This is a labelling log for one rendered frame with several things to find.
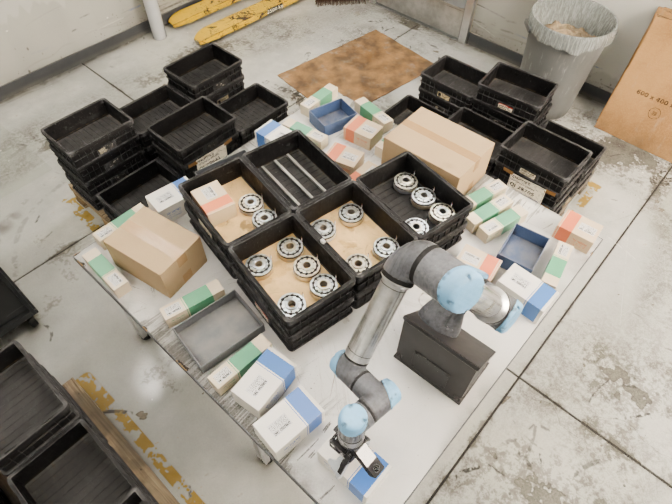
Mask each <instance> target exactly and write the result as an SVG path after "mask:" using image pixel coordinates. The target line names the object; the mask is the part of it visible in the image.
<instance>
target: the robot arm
mask: <svg viewBox="0 0 672 504"><path fill-rule="evenodd" d="M381 275H382V278H381V280H380V282H379V284H378V286H377V288H376V290H375V292H374V294H373V296H372V298H371V300H370V302H369V304H368V306H367V308H366V310H365V312H364V314H363V316H362V318H361V320H360V322H359V324H358V326H357V328H356V330H355V332H354V334H353V336H352V338H351V340H350V342H349V344H348V346H347V348H346V350H345V349H342V350H339V351H338V352H336V353H335V355H334V356H333V357H332V358H331V360H330V363H329V367H330V369H331V370H332V372H333V373H334V374H335V375H336V377H337V378H338V379H340V380H341V381H342V382H343V383H344V384H345V385H346V386H347V387H348V388H349V389H350V390H351V391H352V392H353V394H354V395H355V396H356V397H357V398H358V399H359V400H357V401H356V402H355V403H352V404H348V405H346V406H344V407H343V408H342V410H341V411H340V414H339V416H338V425H337V426H336V427H335V428H334V429H333V431H335V432H336V433H335V434H334V435H333V437H332V438H331V439H330V440H329V446H330V447H331V448H332V449H334V450H335V451H336V452H337V453H338V454H340V453H341V454H342V455H343V456H344V458H345V459H344V458H343V457H342V456H339V457H338V458H337V459H336V460H335V459H332V458H329V459H328V463H329V465H330V466H331V468H332V469H333V470H334V472H335V478H336V479H340V478H342V476H343V474H344V473H345V470H346V469H347V467H348V466H349V463H351V462H352V461H353V460H354V459H355V458H356V459H357V460H358V462H359V463H360V464H361V466H362V467H363V468H364V470H365V471H366V472H367V473H368V475H369V476H370V477H373V478H377V476H378V475H379V474H380V473H381V472H382V471H383V469H384V465H383V464H382V463H381V461H380V460H379V459H378V458H377V456H376V455H375V454H374V452H373V451H372V450H371V448H370V447H369V444H370V440H371V439H370V438H369V437H368V436H367V435H365V432H366V431H367V430H368V429H369V428H371V427H372V426H373V425H374V424H375V423H376V422H377V421H378V420H380V419H381V418H382V417H383V416H384V415H385V414H387V413H388V412H389V411H390V410H392V409H393V407H394V406H395V405H396V404H397V403H399V402H400V400H401V398H402V397H401V392H400V390H399V388H398V387H397V385H396V384H395V383H394V382H393V381H392V380H390V379H388V378H384V379H383V380H381V381H379V380H378V379H377V378H376V377H375V376H374V375H373V374H371V372H370V371H368V370H367V369H366V367H367V365H368V363H369V361H370V359H371V357H372V356H373V354H374V352H375V350H376V348H377V346H378V344H379V342H380V341H381V339H382V337H383V335H384V333H385V331H386V329H387V327H388V325H389V324H390V322H391V320H392V318H393V316H394V314H395V312H396V310H397V308H398V307H399V305H400V303H401V301H402V299H403V297H404V295H405V293H406V291H407V290H408V289H412V288H413V287H414V285H416V286H417V287H418V288H420V289H421V290H422V291H424V292H425V293H426V294H428V295H429V296H430V297H432V299H431V300H430V301H428V302H427V303H426V304H425V305H424V306H423V307H421V309H420V310H419V312H418V316H419V317H420V319H421V320H422V321H423V322H424V323H426V324H427V325H428V326H429V327H431V328H432V329H434V330H435V331H437V332H439V333H441V334H443V335H445V336H448V337H451V338H457V336H458V335H459V333H460V331H461V327H462V323H463V319H464V315H465V313H466V312H467V311H470V312H471V313H473V314H474V316H475V317H476V318H477V319H478V320H480V321H482V322H484V323H486V324H487V325H489V326H490V327H492V328H493V329H494V330H495V331H497V332H499V333H501V334H503V333H505V332H507V331H508V330H509V329H510V328H511V327H512V325H513V324H514V323H515V322H516V320H517V319H518V317H519V316H520V314H521V312H522V310H523V304H522V303H521V302H520V301H519V300H518V299H515V298H514V297H513V296H511V295H510V294H508V293H507V292H505V291H504V290H502V289H501V288H499V287H498V286H496V285H495V284H493V283H492V282H490V281H488V280H487V279H488V277H489V275H488V274H487V273H485V272H484V271H482V270H480V269H477V268H475V267H473V266H470V265H468V264H465V263H463V262H462V261H460V260H459V259H457V258H456V257H454V256H453V255H451V254H450V253H448V252H447V251H445V250H444V249H442V248H441V247H439V246H438V245H437V244H435V243H433V242H431V241H427V240H416V241H411V242H409V243H406V244H404V245H403V246H401V247H399V248H398V249H397V250H396V251H394V252H393V253H392V254H391V255H390V257H389V258H388V259H387V261H386V262H385V264H384V266H383V268H382V270H381ZM331 444H332V445H334V447H333V446H332V445H331Z"/></svg>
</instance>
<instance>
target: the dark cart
mask: <svg viewBox="0 0 672 504"><path fill-rule="evenodd" d="M35 311H36V312H35ZM38 312H39V311H38V310H37V309H36V307H35V306H34V305H33V304H32V303H31V302H30V301H29V299H28V298H27V297H26V296H25V295H24V294H23V292H22V291H21V290H20V289H19V288H18V287H17V285H16V284H15V283H14V282H13V281H12V280H11V279H10V277H9V276H8V275H7V274H6V273H5V272H4V270H3V269H2V268H1V267H0V338H1V337H3V336H4V335H5V334H7V333H8V332H10V331H11V330H13V329H14V328H16V327H17V326H19V325H20V324H22V323H23V322H26V323H28V324H30V325H31V326H32V327H35V326H36V325H38V324H39V323H38V321H37V320H36V319H35V318H34V316H33V315H35V314H36V313H38Z"/></svg>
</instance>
